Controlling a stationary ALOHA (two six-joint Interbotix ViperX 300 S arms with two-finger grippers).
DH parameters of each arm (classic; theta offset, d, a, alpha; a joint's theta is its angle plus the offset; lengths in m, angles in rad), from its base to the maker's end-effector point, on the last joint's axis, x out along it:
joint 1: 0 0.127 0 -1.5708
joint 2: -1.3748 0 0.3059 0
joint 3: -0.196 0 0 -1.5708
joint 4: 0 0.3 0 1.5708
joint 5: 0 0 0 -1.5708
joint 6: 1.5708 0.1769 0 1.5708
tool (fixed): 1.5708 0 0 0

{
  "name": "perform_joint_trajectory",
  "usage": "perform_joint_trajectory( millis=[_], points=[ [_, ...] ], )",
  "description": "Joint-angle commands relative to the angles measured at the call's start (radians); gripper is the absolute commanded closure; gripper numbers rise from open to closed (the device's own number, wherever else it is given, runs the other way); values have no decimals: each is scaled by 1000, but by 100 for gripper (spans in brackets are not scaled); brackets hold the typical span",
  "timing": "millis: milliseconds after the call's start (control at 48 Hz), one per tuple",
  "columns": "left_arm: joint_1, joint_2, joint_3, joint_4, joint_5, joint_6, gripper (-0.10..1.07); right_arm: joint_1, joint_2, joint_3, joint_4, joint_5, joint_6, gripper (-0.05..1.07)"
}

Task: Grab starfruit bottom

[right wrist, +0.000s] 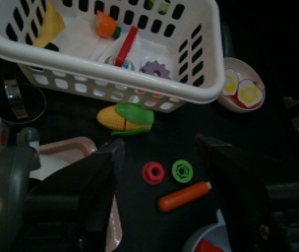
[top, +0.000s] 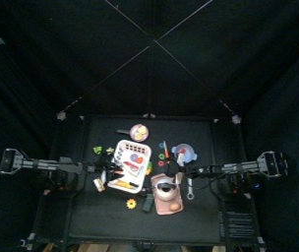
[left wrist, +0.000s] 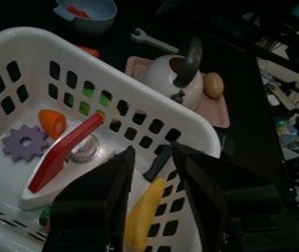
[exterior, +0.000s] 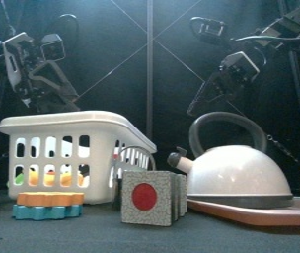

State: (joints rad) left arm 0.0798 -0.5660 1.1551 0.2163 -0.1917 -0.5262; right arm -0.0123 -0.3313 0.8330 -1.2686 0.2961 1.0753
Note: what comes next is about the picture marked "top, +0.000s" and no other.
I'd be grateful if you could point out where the pink rectangular tray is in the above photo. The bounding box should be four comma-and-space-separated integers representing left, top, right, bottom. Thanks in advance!
149, 172, 185, 217

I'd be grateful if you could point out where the yellow and white toy block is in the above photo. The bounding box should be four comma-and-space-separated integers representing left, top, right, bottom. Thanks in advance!
91, 177, 106, 193

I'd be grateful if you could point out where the toy pan with pink plate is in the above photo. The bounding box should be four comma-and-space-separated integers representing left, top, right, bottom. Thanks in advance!
114, 123, 150, 143

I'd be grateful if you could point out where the yellow toy food piece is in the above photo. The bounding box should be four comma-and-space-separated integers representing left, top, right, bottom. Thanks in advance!
111, 178, 135, 190

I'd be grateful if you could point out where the white toy kettle grey handle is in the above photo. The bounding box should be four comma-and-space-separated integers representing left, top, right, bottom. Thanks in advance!
154, 178, 178, 202

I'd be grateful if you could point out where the orange toy carrot stick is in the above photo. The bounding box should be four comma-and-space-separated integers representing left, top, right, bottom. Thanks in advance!
161, 141, 170, 159

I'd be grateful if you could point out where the purple toy fruit slice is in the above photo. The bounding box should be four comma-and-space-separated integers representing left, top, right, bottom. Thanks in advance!
127, 153, 143, 164

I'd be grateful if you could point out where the blue toy bowl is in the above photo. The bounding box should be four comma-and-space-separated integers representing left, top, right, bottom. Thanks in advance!
170, 143, 198, 166

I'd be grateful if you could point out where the white toy wrench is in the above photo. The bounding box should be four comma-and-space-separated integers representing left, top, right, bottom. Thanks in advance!
185, 177, 194, 201

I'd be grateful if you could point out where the red toy food piece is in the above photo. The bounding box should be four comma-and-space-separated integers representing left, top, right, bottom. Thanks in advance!
121, 160, 141, 172

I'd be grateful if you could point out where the white plastic slotted basket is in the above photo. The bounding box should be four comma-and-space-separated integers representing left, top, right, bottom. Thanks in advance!
106, 139, 153, 195

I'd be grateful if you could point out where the orange and teal flower toy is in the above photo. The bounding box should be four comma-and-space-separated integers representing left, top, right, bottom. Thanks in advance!
123, 198, 138, 211

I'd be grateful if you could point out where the grey vertical frame pole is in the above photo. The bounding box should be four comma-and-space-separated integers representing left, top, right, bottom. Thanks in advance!
145, 0, 154, 118

